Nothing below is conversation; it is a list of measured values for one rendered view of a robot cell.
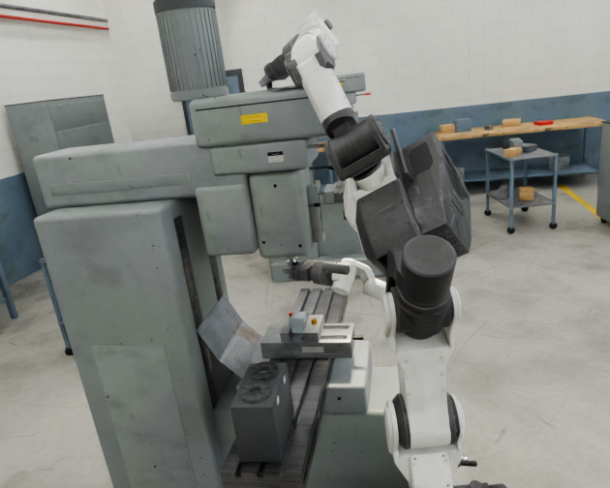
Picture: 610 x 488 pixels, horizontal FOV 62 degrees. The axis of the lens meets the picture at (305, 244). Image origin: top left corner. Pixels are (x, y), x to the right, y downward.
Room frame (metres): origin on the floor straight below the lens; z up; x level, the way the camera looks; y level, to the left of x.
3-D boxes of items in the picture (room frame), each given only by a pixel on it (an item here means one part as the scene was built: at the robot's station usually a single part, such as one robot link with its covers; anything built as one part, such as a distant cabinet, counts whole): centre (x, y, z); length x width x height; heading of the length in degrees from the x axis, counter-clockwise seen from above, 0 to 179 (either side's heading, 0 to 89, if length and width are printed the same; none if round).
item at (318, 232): (1.77, -0.05, 1.44); 0.04 x 0.04 x 0.21; 78
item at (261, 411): (1.27, 0.18, 1.01); 0.22 x 0.12 x 0.20; 169
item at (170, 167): (1.90, 0.54, 1.66); 0.80 x 0.23 x 0.20; 78
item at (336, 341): (1.76, 0.03, 0.96); 0.35 x 0.15 x 0.11; 77
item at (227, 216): (1.84, 0.24, 1.47); 0.24 x 0.19 x 0.26; 168
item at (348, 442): (1.79, 0.03, 0.41); 0.81 x 0.32 x 0.60; 78
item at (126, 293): (1.93, 0.66, 0.78); 0.50 x 0.47 x 1.56; 78
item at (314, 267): (1.74, -0.02, 1.23); 0.13 x 0.12 x 0.10; 143
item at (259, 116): (1.80, 0.07, 1.81); 0.47 x 0.26 x 0.16; 78
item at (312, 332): (1.75, 0.01, 1.00); 0.15 x 0.06 x 0.04; 167
